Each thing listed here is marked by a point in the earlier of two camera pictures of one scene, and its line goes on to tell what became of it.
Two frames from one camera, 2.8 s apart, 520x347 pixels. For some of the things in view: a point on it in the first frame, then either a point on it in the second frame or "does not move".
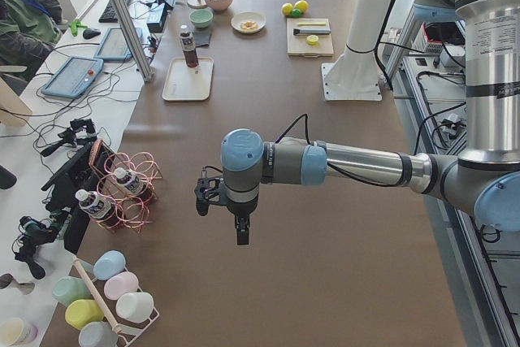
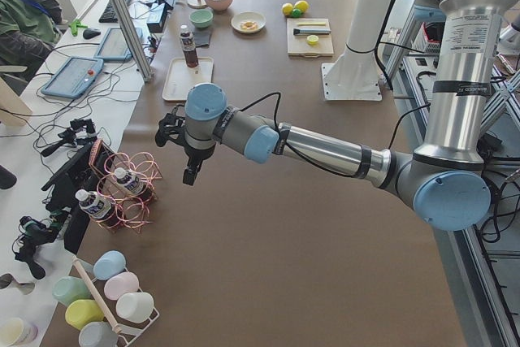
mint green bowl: x=201 y=17 does not move
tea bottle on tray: x=188 y=43 does not move
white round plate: x=246 y=16 does not move
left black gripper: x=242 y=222 -> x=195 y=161
